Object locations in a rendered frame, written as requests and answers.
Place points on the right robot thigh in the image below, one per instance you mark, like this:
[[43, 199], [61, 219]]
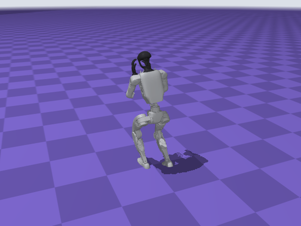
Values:
[[160, 126]]

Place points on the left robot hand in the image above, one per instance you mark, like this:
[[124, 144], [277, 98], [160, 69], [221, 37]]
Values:
[[133, 67]]

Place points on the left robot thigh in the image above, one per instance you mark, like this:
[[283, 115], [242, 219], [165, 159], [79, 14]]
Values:
[[138, 122]]

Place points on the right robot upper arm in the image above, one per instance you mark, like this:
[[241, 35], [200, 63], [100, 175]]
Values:
[[164, 80]]

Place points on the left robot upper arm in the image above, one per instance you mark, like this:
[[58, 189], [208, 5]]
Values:
[[134, 81]]

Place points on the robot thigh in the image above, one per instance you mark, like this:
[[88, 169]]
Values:
[[138, 122], [160, 126]]

